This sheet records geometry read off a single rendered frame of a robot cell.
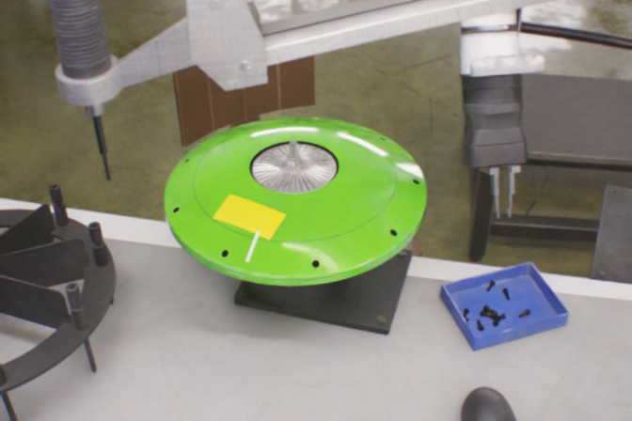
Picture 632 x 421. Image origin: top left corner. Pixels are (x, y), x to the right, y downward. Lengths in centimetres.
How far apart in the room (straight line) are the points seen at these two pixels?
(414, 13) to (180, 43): 18
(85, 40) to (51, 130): 261
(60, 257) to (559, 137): 185
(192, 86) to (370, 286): 76
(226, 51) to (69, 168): 239
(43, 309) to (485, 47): 60
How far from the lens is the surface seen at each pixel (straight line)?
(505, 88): 99
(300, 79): 177
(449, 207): 266
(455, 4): 62
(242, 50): 59
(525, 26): 226
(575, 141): 256
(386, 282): 103
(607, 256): 125
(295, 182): 92
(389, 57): 351
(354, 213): 88
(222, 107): 172
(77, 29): 60
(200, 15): 58
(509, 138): 101
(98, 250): 99
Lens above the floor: 164
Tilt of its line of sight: 37 degrees down
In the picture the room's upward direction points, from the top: 2 degrees counter-clockwise
